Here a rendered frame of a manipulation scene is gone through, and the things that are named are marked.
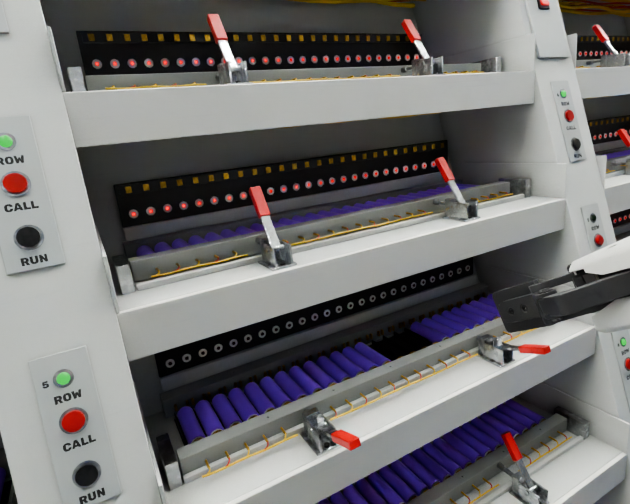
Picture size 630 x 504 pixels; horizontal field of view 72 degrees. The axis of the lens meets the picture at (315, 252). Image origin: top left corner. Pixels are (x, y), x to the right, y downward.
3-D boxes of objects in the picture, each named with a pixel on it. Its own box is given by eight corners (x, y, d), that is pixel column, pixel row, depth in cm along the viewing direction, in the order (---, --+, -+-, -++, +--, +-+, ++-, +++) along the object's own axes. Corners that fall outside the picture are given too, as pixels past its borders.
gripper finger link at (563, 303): (614, 306, 22) (529, 322, 27) (699, 268, 25) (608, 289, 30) (604, 284, 22) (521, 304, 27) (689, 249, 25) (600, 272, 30)
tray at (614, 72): (742, 83, 95) (753, 13, 91) (573, 99, 68) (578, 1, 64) (638, 94, 112) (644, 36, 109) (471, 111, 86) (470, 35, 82)
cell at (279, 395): (273, 386, 56) (295, 411, 50) (260, 391, 55) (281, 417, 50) (271, 374, 55) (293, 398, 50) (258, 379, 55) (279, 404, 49)
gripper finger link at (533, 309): (564, 330, 26) (484, 343, 32) (596, 315, 27) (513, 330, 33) (541, 279, 26) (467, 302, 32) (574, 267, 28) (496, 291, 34)
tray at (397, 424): (594, 354, 64) (599, 293, 62) (180, 576, 37) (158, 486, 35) (484, 312, 81) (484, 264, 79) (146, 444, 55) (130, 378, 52)
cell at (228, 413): (227, 404, 53) (245, 432, 48) (212, 409, 52) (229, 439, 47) (225, 391, 53) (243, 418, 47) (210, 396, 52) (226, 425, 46)
